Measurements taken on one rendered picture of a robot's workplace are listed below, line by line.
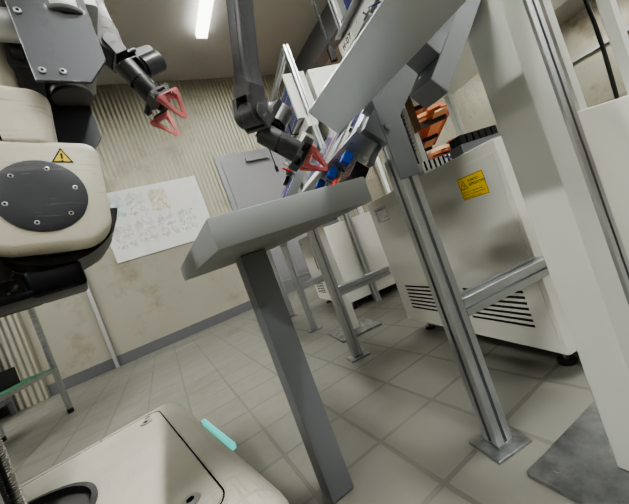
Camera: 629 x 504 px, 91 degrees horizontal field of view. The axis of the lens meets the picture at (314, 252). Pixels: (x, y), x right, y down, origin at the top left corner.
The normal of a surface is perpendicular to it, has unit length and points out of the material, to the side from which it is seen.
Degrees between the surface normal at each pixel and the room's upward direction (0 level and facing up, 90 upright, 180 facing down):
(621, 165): 90
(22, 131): 90
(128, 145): 90
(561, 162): 90
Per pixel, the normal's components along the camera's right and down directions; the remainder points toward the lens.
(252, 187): 0.43, -0.14
